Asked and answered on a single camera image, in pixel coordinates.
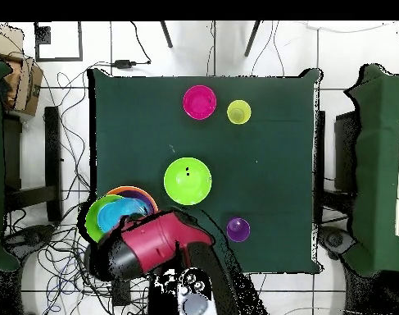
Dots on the yellow ribbed cup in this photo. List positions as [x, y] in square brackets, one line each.
[239, 112]

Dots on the black base with knob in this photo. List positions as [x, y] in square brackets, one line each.
[32, 234]

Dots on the grey chair base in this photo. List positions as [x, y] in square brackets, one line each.
[336, 239]

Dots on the red bowl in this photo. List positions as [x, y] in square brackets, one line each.
[199, 102]

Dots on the black stand leg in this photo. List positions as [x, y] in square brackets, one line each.
[166, 34]
[252, 37]

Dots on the small light blue bowl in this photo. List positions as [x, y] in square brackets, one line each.
[109, 216]

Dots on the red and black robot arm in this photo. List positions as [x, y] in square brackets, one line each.
[159, 239]

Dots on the dark green tablecloth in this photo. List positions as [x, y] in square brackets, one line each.
[268, 164]

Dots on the large orange bowl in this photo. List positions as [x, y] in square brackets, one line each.
[133, 188]

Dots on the purple cup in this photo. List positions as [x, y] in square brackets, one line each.
[238, 229]

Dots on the cardboard box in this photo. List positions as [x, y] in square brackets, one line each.
[25, 85]

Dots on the black power adapter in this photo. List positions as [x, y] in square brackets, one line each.
[124, 64]

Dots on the purple bowl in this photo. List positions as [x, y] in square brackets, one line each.
[143, 196]

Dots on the large green bowl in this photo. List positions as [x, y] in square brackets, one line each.
[187, 182]
[91, 220]

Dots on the black bench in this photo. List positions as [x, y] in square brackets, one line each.
[53, 157]

